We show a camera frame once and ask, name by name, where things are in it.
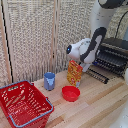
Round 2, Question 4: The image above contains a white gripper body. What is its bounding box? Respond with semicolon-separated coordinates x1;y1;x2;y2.
79;61;92;73

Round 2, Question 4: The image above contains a yellow red cereal box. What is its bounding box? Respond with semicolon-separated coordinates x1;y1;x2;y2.
66;59;84;89

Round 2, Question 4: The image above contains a blue plastic cup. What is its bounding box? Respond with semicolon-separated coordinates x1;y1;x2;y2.
43;71;57;92

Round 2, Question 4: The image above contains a black toaster oven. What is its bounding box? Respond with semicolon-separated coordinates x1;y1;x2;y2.
93;37;128;78

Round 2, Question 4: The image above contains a red plastic bowl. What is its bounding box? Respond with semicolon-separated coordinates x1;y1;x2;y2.
61;85;81;103

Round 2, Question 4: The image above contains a beige woven folding screen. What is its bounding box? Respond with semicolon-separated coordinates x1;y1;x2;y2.
0;0;128;88

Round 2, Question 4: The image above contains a red shopping basket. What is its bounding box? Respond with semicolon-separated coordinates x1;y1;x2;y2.
0;80;55;128

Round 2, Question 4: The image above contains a black wire oven rack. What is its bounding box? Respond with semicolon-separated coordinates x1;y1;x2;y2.
85;67;111;85

